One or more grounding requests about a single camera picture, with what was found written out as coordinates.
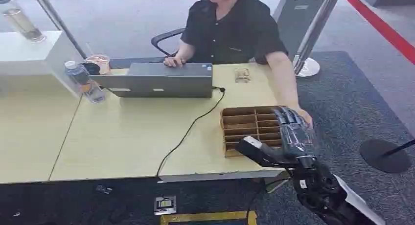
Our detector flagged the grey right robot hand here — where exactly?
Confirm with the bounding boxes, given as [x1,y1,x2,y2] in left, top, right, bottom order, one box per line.
[273,106,318,159]

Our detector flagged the person's left hand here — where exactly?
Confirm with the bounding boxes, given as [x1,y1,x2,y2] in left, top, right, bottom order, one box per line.
[294,107,314,128]

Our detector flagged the person's hand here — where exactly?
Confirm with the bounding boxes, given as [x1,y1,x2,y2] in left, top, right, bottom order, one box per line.
[163,56,186,68]
[294,107,314,128]

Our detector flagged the wooden slotted card box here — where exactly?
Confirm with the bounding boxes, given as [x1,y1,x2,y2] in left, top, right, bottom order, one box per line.
[220,105,286,158]

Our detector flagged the small clear glass holder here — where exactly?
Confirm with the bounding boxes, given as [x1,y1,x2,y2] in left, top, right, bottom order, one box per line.
[234,67,251,84]

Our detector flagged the black stanchion base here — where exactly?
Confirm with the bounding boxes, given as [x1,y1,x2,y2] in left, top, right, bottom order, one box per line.
[359,138,415,174]

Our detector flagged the grey gate kiosk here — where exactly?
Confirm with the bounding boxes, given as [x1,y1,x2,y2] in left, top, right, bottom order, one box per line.
[273,0,332,61]

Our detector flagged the person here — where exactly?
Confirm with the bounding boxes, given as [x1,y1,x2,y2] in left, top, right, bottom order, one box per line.
[163,0,314,128]

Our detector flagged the red barrier belt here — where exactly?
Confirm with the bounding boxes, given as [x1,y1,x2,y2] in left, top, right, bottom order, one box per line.
[340,0,415,66]

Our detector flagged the person's right hand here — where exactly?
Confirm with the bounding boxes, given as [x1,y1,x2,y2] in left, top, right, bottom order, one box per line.
[163,56,186,68]

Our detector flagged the floor power socket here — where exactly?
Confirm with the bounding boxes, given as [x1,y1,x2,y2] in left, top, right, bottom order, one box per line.
[153,195,177,216]

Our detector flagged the grey laptop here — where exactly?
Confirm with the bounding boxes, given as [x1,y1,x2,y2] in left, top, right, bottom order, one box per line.
[90,62,214,98]

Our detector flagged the black office chair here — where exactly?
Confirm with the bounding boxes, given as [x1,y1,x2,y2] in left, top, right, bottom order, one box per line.
[150,27,186,57]

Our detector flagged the small dark floor object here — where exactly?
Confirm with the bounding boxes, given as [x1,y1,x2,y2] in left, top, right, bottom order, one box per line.
[95,184,113,195]

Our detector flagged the drink cup with straw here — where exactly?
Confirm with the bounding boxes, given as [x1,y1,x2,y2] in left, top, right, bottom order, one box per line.
[85,43,112,75]

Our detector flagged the black round lid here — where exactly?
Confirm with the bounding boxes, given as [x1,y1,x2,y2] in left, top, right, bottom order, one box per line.
[81,62,101,76]

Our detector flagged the plastic water bottle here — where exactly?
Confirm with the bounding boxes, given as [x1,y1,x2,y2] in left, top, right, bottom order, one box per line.
[64,61,106,104]

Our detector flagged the dark slanted pole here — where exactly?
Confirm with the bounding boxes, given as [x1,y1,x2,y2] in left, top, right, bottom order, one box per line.
[27,0,88,60]

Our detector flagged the white shelf block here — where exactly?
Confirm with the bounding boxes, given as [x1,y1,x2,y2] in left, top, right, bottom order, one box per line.
[0,30,82,98]

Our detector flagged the clear glass tumbler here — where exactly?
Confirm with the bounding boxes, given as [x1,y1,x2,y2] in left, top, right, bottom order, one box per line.
[0,0,47,44]

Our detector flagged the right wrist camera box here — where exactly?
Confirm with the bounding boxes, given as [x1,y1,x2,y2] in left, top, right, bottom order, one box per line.
[234,135,297,168]

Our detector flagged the black power cable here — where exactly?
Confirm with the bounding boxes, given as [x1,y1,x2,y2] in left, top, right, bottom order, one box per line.
[156,86,226,178]

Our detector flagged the chrome stanchion post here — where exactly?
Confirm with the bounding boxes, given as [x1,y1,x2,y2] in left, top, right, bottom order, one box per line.
[293,0,341,78]

